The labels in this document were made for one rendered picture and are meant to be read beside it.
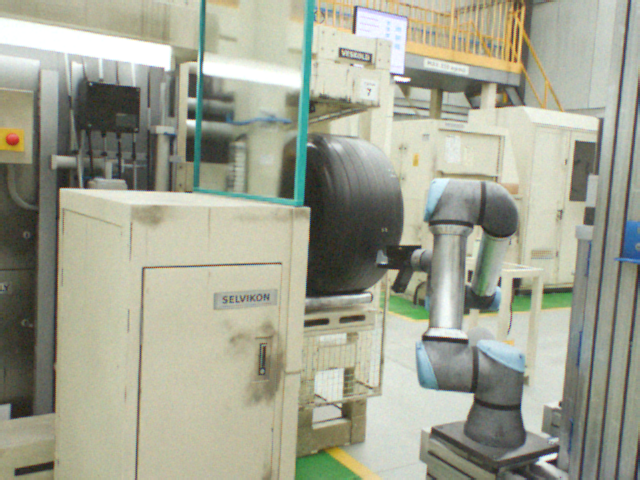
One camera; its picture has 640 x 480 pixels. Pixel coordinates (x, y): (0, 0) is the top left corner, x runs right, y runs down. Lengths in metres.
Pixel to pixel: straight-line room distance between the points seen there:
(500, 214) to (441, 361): 0.40
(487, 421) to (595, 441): 0.25
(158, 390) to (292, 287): 0.35
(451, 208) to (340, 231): 0.57
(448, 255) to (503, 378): 0.32
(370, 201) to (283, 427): 0.93
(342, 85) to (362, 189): 0.65
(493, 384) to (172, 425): 0.76
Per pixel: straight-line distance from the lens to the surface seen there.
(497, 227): 1.74
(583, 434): 1.75
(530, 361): 4.67
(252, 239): 1.35
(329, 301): 2.29
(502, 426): 1.68
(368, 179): 2.20
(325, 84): 2.64
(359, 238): 2.15
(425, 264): 2.02
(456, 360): 1.63
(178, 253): 1.29
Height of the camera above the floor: 1.34
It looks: 6 degrees down
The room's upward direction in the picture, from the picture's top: 3 degrees clockwise
